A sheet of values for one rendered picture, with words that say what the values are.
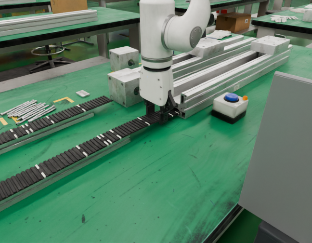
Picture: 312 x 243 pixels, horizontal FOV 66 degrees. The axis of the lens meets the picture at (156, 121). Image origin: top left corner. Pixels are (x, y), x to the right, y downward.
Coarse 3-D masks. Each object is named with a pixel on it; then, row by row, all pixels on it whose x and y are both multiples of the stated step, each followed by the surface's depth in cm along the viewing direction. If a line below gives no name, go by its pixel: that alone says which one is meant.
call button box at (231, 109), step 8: (224, 96) 77; (216, 104) 76; (224, 104) 74; (232, 104) 73; (240, 104) 73; (216, 112) 77; (224, 112) 75; (232, 112) 73; (240, 112) 75; (224, 120) 76; (232, 120) 74
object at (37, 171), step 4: (36, 164) 55; (32, 168) 54; (36, 168) 54; (40, 168) 54; (32, 172) 53; (36, 172) 53; (40, 172) 53; (36, 176) 52; (40, 176) 52; (44, 176) 51; (40, 180) 51
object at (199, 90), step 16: (288, 48) 117; (224, 64) 96; (240, 64) 104; (256, 64) 98; (272, 64) 112; (192, 80) 84; (208, 80) 91; (224, 80) 85; (240, 80) 94; (176, 96) 81; (192, 96) 75; (208, 96) 82; (192, 112) 78
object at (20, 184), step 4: (12, 176) 51; (16, 176) 52; (20, 176) 51; (12, 180) 51; (16, 180) 51; (20, 180) 51; (24, 180) 51; (16, 184) 50; (20, 184) 50; (24, 184) 50; (16, 188) 49; (20, 188) 49; (24, 188) 49
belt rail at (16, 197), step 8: (128, 136) 66; (112, 144) 63; (120, 144) 65; (96, 152) 60; (104, 152) 62; (80, 160) 57; (88, 160) 59; (64, 168) 55; (72, 168) 57; (48, 176) 53; (56, 176) 55; (64, 176) 56; (40, 184) 53; (48, 184) 54; (24, 192) 51; (32, 192) 52; (8, 200) 49; (16, 200) 50; (0, 208) 48
